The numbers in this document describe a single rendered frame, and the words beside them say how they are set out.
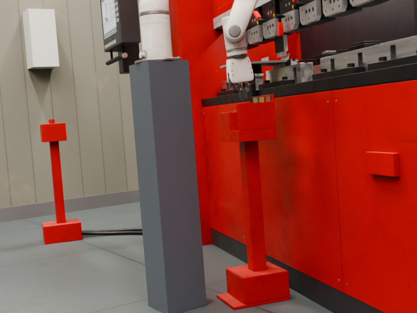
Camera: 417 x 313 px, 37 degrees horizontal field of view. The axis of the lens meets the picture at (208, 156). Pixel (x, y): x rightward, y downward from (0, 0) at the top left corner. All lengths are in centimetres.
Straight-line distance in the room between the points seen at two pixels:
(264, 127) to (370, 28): 99
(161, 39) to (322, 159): 79
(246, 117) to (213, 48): 136
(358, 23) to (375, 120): 137
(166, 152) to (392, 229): 93
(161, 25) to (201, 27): 126
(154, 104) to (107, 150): 349
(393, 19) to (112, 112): 344
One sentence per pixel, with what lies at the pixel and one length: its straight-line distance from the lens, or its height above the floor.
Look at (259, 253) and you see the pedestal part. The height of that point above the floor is 19.
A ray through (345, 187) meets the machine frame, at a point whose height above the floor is 49.
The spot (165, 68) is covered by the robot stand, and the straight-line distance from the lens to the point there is 243.
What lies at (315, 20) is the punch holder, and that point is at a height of 112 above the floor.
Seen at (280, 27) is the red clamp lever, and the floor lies 114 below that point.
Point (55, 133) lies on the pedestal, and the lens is 423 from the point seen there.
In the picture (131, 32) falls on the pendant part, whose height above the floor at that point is 130.
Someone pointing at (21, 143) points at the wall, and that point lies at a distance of 560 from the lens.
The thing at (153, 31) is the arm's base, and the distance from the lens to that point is 247.
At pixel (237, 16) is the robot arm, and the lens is 238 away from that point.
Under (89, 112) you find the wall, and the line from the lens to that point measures 580.
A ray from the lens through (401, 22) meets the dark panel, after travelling 301.
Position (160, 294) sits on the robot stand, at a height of 8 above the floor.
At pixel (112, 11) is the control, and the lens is 393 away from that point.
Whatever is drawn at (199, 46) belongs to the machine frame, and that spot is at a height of 119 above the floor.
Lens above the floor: 77
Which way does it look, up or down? 4 degrees down
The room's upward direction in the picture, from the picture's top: 4 degrees counter-clockwise
